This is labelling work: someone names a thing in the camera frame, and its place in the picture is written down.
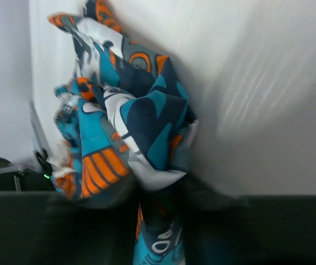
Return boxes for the patterned multicolour shorts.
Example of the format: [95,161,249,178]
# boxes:
[48,1,198,264]

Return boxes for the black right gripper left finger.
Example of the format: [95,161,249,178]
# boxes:
[0,189,139,264]

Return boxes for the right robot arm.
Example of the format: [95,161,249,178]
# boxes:
[0,158,316,264]

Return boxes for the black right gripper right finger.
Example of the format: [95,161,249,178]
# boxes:
[176,177,316,264]

